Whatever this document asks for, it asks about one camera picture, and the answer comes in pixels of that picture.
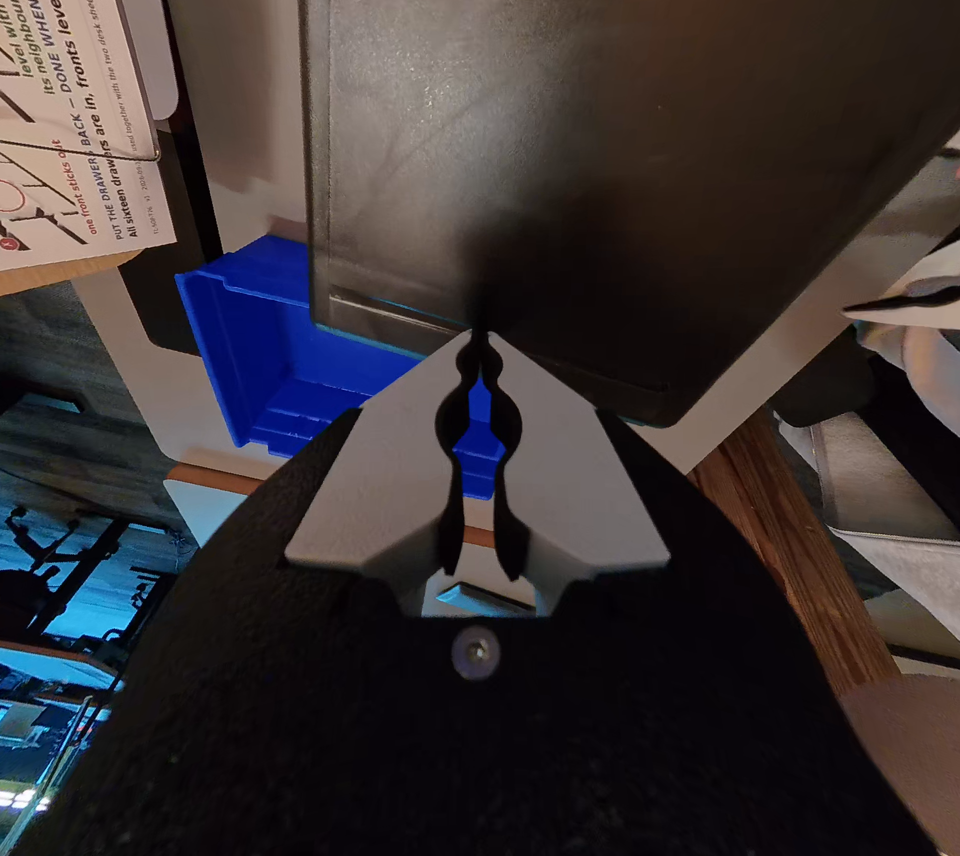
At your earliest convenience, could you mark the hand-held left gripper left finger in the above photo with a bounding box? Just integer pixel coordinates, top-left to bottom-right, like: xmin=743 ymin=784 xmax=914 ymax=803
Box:
xmin=283 ymin=330 xmax=475 ymax=611

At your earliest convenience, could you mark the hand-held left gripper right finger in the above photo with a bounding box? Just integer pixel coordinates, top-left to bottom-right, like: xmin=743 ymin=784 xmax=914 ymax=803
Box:
xmin=482 ymin=330 xmax=672 ymax=611

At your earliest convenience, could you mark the blue plastic bin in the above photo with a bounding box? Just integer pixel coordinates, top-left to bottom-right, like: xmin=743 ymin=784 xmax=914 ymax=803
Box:
xmin=174 ymin=232 xmax=509 ymax=502

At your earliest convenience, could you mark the black drawer cabinet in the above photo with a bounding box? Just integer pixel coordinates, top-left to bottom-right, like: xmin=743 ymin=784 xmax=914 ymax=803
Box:
xmin=294 ymin=0 xmax=960 ymax=428

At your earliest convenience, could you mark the person's right forearm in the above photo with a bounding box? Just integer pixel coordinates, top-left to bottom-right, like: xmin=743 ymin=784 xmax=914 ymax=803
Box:
xmin=838 ymin=675 xmax=960 ymax=856

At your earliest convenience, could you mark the printed instruction sheet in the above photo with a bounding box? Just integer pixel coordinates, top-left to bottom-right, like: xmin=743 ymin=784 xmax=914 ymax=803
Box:
xmin=0 ymin=0 xmax=180 ymax=274

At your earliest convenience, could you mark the white plastic board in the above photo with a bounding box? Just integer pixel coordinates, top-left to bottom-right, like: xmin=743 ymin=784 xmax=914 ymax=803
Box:
xmin=96 ymin=0 xmax=181 ymax=121

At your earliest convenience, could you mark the thin black cable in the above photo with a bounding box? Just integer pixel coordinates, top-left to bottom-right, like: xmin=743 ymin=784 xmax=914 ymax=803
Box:
xmin=0 ymin=135 xmax=164 ymax=163

